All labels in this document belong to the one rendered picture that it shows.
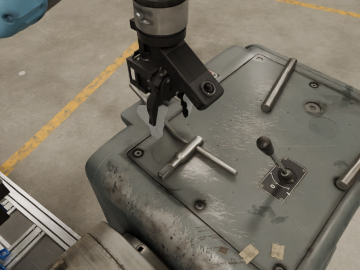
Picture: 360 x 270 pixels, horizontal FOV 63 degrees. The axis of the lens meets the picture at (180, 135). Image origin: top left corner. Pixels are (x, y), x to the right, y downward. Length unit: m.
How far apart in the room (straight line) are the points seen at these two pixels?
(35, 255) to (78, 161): 0.75
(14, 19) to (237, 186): 0.41
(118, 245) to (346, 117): 0.53
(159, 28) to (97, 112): 2.12
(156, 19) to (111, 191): 0.33
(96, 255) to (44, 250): 1.21
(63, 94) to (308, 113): 2.33
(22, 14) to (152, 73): 0.21
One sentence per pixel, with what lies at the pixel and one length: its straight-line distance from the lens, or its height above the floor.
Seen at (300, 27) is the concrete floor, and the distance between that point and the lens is 3.72.
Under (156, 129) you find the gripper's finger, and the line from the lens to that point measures 0.51.
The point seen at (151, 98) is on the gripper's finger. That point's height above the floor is 1.40.
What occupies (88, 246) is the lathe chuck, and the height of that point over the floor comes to 1.21.
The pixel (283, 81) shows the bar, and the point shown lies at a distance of 0.73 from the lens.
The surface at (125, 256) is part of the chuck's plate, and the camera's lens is 0.51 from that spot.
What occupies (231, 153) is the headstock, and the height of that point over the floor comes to 1.25.
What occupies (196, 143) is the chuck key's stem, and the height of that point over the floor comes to 1.28.
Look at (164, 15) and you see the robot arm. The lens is 0.40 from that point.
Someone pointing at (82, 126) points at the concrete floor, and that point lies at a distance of 2.43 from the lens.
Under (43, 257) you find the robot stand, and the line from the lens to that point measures 1.72.
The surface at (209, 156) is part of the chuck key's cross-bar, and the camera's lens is 0.55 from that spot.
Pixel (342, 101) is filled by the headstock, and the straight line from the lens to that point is 0.76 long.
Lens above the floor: 1.71
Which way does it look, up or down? 50 degrees down
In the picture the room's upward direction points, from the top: straight up
